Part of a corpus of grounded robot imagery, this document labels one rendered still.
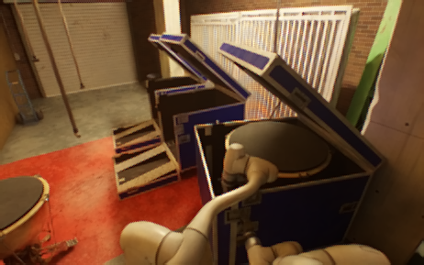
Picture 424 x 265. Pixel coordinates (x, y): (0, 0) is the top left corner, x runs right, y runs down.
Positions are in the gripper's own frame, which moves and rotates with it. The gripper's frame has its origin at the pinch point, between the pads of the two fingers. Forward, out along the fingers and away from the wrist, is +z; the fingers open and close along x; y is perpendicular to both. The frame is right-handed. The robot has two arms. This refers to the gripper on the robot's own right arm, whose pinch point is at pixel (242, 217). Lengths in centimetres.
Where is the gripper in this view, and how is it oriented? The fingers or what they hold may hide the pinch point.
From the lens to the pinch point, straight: 147.6
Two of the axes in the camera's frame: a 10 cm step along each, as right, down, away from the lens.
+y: 9.8, -1.0, 1.5
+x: -0.2, -8.9, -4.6
